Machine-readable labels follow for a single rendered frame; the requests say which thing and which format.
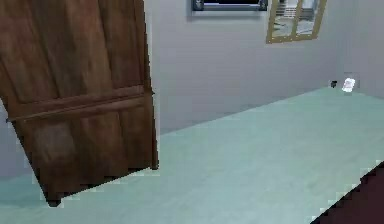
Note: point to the wooden framed window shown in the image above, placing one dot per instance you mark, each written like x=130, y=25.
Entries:
x=293, y=20

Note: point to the small black object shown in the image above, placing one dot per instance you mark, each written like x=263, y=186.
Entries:
x=333, y=83

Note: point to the brown wooden room door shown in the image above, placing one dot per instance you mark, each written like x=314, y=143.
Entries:
x=80, y=100

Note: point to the small white object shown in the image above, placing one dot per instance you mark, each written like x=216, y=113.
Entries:
x=348, y=85

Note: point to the dark maroon furniture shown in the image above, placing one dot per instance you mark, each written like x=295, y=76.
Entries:
x=360, y=200

